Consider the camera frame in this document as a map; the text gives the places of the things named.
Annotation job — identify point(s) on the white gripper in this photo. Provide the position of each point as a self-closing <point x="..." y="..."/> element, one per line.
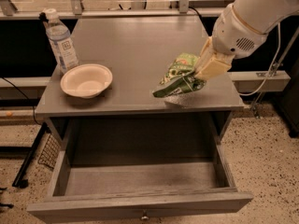
<point x="235" y="34"/>

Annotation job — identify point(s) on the green jalapeno chip bag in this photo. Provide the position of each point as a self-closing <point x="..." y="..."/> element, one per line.
<point x="180" y="77"/>

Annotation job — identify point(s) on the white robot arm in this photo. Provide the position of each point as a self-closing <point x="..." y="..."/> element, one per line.
<point x="263" y="15"/>

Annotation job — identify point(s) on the silver drawer knob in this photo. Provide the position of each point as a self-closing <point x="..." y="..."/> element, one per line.
<point x="145" y="216"/>

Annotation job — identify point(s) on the open grey top drawer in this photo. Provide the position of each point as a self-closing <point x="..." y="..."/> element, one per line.
<point x="95" y="185"/>

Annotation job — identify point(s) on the grey wooden cabinet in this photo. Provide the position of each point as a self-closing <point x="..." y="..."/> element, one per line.
<point x="138" y="51"/>

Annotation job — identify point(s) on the white paper bowl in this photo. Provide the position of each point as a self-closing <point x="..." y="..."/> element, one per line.
<point x="86" y="81"/>

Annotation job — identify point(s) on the clear plastic water bottle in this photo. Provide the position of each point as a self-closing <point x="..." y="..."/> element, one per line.
<point x="60" y="40"/>

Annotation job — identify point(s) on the black metal floor leg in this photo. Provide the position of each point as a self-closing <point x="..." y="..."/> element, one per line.
<point x="20" y="181"/>

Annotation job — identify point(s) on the black wire basket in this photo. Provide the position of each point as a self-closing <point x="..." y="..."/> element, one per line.
<point x="49" y="153"/>

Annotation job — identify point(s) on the grey metal rail frame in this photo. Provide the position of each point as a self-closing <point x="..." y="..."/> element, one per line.
<point x="124" y="6"/>

